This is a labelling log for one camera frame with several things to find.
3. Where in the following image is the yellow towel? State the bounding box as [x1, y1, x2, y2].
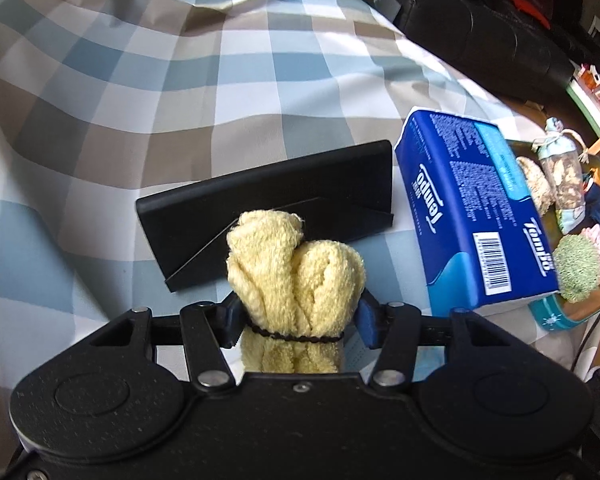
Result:
[226, 210, 366, 374]

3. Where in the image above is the patterned drawstring pouch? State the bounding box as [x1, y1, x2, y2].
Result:
[532, 117, 585, 234]

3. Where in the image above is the navy orange soft toy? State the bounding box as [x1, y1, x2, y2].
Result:
[584, 174, 600, 228]

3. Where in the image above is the black folding stand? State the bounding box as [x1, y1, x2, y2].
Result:
[135, 138, 397, 294]

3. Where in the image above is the large blue tissue pack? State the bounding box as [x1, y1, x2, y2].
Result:
[394, 108, 558, 318]

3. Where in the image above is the beige fuzzy cloth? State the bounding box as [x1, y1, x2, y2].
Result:
[516, 156, 555, 217]

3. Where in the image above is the green knitted ball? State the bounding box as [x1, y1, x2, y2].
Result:
[553, 235, 600, 304]

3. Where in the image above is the teal rimmed tray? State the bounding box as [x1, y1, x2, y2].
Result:
[509, 136, 600, 330]

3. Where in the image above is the checkered bed cover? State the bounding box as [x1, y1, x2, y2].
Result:
[0, 0, 571, 461]

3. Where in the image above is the green glass coffee table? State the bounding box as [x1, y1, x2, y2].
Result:
[567, 64, 600, 136]

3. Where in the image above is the black leather sofa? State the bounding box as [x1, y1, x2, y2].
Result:
[364, 0, 600, 103]

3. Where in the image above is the red cushion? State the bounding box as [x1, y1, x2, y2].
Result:
[510, 0, 550, 29]

